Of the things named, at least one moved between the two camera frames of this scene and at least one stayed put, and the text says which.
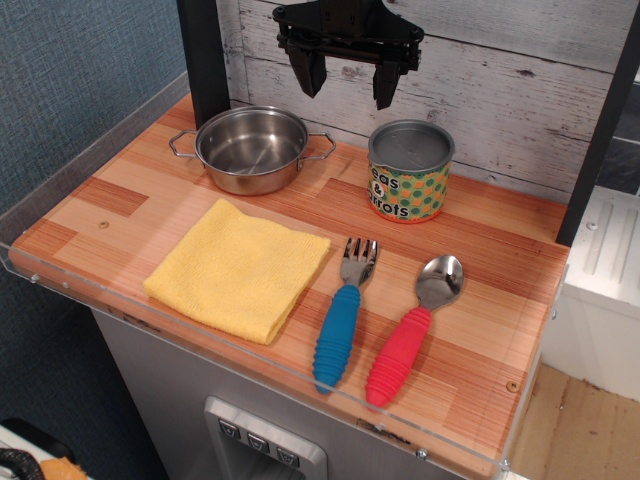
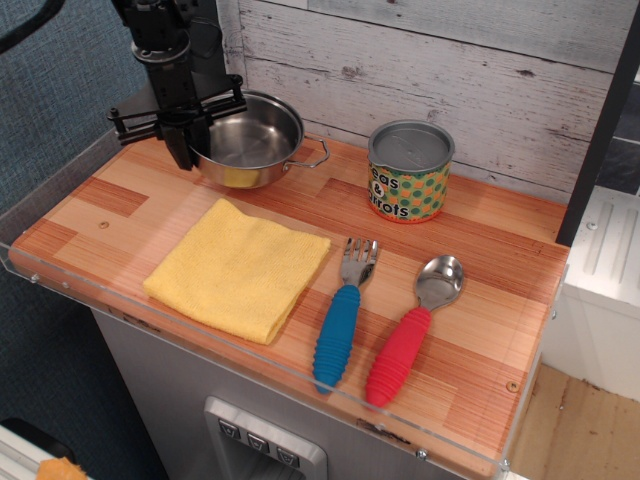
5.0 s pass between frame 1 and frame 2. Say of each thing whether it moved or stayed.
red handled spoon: stayed
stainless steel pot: moved
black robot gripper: moved
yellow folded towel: stayed
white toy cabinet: stayed
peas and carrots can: stayed
